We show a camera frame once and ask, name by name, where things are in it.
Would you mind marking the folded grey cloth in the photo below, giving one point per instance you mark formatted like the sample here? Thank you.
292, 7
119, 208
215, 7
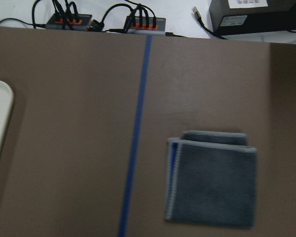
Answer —
211, 179

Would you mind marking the grey usb hub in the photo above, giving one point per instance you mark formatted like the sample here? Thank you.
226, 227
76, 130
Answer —
144, 26
81, 25

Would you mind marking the black power box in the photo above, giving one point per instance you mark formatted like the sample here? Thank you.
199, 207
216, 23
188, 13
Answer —
234, 17

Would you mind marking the grey USB hub right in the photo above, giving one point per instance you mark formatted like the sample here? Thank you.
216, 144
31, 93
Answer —
144, 26

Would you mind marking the grey USB hub left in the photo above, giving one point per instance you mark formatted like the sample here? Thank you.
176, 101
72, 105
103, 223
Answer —
81, 25

